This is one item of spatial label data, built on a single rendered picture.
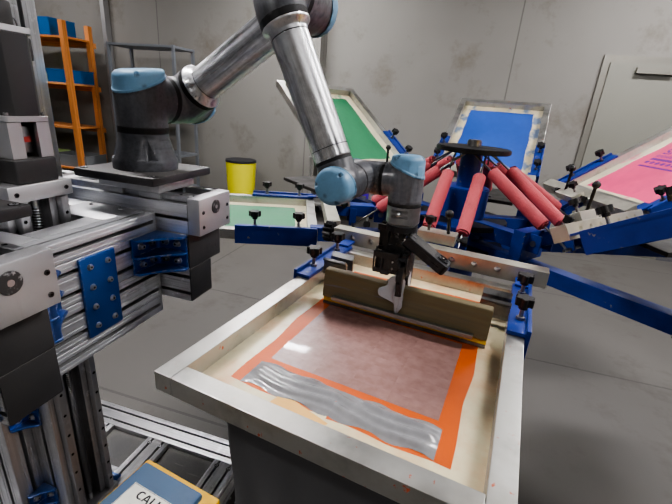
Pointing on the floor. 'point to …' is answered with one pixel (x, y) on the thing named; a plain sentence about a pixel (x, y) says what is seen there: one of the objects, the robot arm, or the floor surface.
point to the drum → (240, 175)
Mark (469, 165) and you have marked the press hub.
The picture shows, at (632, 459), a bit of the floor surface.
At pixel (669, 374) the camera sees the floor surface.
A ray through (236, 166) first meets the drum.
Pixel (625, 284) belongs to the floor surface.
